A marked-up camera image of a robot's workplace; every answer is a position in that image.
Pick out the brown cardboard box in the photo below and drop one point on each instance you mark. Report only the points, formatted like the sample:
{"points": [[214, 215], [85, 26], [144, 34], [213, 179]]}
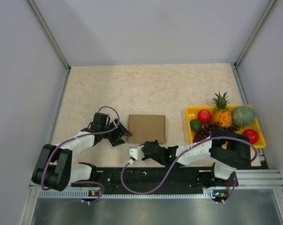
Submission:
{"points": [[146, 128]]}

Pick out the red apple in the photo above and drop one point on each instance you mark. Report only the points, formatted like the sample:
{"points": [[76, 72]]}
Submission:
{"points": [[204, 116]]}

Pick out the right aluminium frame post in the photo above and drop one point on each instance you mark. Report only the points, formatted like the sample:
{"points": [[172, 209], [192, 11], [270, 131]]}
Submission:
{"points": [[259, 26]]}

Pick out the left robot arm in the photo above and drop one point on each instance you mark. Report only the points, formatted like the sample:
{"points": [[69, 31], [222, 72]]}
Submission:
{"points": [[54, 168]]}

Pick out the purple grape bunch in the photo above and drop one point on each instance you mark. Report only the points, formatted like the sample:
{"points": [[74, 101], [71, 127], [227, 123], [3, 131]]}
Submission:
{"points": [[207, 130]]}

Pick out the red tomato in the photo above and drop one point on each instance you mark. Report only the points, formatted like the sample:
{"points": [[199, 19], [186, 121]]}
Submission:
{"points": [[252, 135]]}

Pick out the yellow plastic tray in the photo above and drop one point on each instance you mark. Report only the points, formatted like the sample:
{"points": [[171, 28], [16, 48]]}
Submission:
{"points": [[191, 113]]}

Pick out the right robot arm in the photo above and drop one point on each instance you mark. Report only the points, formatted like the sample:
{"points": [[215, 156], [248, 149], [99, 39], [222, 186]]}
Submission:
{"points": [[230, 151]]}

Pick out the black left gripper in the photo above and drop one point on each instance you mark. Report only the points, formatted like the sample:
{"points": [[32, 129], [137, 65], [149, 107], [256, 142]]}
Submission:
{"points": [[122, 130]]}

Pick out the orange pineapple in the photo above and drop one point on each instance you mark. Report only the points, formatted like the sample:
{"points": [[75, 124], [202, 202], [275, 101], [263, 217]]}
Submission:
{"points": [[221, 113]]}

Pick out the green lime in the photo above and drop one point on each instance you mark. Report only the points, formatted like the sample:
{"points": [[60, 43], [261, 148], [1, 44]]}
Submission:
{"points": [[195, 125]]}

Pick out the green melon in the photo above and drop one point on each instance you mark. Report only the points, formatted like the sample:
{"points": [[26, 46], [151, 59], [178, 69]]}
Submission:
{"points": [[243, 116]]}

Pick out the left aluminium frame post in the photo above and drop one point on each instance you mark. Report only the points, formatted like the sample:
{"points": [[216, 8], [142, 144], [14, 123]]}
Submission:
{"points": [[48, 34]]}

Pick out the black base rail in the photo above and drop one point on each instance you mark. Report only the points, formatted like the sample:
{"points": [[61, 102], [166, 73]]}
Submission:
{"points": [[181, 180]]}

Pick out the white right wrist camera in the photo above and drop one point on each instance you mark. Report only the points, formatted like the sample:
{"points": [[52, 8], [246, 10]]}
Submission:
{"points": [[135, 154]]}

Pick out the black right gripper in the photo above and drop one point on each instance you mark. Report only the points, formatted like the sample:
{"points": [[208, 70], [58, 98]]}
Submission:
{"points": [[146, 156]]}

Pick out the aluminium frame post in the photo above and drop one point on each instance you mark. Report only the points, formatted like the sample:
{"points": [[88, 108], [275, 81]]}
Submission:
{"points": [[48, 34], [259, 26]]}

